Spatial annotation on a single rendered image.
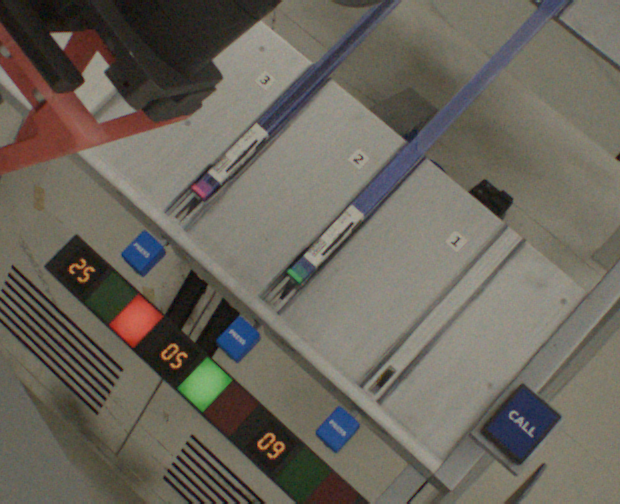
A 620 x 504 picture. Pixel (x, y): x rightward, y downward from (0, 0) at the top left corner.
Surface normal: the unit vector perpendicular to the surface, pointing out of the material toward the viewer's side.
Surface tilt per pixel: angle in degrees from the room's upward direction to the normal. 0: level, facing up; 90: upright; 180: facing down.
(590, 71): 90
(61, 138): 89
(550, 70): 90
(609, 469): 0
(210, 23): 87
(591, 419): 0
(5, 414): 0
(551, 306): 43
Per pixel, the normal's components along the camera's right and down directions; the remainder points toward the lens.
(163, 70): 0.78, -0.58
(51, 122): -0.44, 0.39
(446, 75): 0.45, -0.68
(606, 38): -0.01, -0.26
